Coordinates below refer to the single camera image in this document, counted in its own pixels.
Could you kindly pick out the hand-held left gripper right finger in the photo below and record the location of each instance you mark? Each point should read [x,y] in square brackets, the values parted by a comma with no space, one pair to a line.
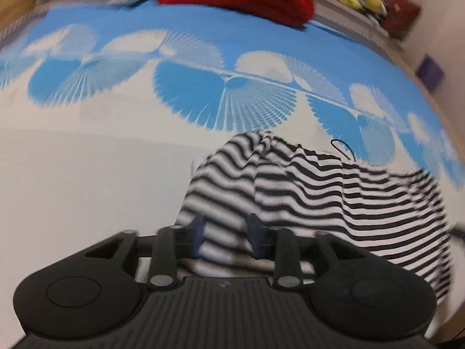
[254,236]

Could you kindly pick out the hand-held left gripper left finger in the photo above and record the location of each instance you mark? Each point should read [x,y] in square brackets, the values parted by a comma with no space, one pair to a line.
[199,236]

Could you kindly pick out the black white striped hooded shirt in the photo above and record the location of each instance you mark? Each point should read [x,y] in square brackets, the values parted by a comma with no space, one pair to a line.
[308,189]

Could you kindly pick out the blue fan-print bed sheet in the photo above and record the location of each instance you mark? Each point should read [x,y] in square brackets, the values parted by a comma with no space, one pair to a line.
[90,171]

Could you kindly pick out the white windowsill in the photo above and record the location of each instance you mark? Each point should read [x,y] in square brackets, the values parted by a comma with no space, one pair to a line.
[327,11]

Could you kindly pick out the purple paper bag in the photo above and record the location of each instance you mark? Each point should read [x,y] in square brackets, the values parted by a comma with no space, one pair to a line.
[430,72]

